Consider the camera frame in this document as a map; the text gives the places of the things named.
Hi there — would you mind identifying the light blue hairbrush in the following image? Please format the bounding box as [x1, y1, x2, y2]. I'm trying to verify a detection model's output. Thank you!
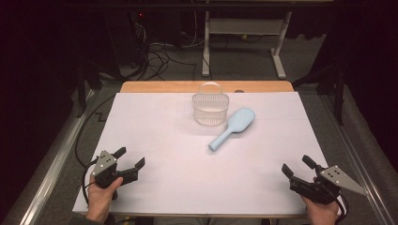
[207, 107, 256, 153]

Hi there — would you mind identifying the person's left hand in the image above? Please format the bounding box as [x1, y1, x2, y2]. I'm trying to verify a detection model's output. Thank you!
[85, 173, 124, 223]

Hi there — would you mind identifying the black equipment with red light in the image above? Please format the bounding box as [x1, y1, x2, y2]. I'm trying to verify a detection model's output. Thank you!
[125, 10, 150, 68]

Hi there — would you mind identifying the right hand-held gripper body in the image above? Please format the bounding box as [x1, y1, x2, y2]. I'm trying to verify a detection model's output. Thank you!
[289, 164, 369, 206]

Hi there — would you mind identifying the white metal desk frame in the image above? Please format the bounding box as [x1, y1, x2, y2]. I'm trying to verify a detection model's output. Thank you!
[201, 10, 294, 80]

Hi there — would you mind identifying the white plastic basket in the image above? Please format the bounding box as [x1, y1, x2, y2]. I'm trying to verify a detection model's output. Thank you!
[191, 82, 230, 127]

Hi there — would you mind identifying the right hand-held gripper cable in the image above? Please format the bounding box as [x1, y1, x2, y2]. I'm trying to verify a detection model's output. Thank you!
[325, 187, 349, 225]

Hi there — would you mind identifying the white board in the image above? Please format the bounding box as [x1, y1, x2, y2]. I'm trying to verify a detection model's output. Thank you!
[72, 91, 348, 217]

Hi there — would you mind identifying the black stand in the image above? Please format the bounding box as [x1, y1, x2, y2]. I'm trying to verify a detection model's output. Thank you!
[76, 59, 104, 118]
[292, 59, 347, 127]

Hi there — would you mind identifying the person's right hand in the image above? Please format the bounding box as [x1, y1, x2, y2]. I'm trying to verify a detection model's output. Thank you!
[300, 176, 341, 225]

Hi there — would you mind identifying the tangle of floor cables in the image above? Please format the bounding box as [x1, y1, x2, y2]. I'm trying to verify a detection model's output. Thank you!
[130, 12, 214, 83]

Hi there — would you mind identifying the black floor cable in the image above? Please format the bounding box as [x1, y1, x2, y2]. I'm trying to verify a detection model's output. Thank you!
[74, 94, 116, 169]

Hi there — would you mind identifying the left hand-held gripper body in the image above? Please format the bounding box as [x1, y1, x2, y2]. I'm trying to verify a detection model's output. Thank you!
[91, 150, 139, 200]

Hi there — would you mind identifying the hand-held gripper cable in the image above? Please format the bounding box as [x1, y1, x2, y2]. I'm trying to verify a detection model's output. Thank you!
[81, 157, 100, 206]
[325, 187, 349, 225]

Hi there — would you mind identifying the aluminium rail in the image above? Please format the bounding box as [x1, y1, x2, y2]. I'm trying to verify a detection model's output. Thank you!
[322, 93, 398, 225]
[18, 88, 97, 225]

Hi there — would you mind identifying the left hand-held gripper cable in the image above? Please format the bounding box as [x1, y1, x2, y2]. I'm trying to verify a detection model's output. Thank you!
[81, 157, 100, 206]

